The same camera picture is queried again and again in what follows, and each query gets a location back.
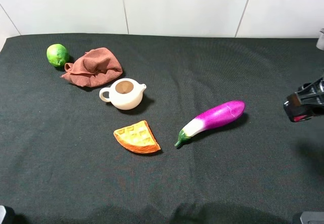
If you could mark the white ceramic teapot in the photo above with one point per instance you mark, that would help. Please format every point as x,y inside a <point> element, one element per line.
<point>124,94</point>

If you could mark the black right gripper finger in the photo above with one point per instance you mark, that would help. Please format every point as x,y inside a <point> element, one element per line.
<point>292,108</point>

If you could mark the brown cloth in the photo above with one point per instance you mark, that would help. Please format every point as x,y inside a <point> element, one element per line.
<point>95,68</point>

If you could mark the green lime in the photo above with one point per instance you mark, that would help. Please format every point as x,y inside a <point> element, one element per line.
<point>57,55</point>

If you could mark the purple toy eggplant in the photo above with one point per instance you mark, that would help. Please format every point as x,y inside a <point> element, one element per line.
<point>213,118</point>

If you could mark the toy waffle slice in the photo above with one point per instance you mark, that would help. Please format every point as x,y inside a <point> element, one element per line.
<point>137,138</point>

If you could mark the black red patterned box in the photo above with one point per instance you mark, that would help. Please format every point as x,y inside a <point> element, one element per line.
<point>301,114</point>

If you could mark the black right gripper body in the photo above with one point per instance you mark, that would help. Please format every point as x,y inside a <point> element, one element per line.
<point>310,97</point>

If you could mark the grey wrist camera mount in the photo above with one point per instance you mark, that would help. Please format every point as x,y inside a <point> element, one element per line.
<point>320,41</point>

